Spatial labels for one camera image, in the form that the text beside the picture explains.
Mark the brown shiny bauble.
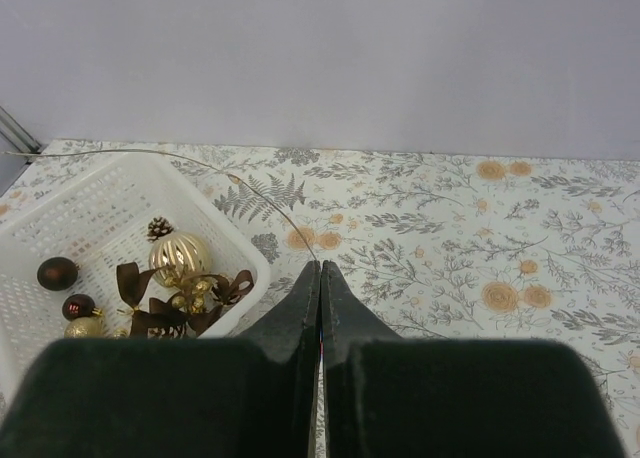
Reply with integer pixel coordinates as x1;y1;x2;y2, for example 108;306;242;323
36;257;79;291

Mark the small gold bauble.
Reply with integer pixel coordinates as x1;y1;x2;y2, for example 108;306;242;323
63;317;103;339

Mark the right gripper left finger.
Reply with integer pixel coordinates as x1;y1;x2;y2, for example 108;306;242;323
1;261;320;457

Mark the large gold striped bauble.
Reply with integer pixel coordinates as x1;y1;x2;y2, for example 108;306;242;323
148;231;213;288

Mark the white plastic basket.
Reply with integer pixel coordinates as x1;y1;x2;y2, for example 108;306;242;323
1;153;271;401

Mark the floral patterned table mat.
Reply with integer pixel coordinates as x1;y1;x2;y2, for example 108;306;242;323
0;138;640;458

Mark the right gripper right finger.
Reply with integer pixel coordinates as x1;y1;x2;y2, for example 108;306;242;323
320;261;624;457

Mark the small pine cone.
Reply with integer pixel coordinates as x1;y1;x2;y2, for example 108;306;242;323
146;217;174;243

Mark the thin gold wire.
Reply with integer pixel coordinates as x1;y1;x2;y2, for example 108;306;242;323
0;149;319;264

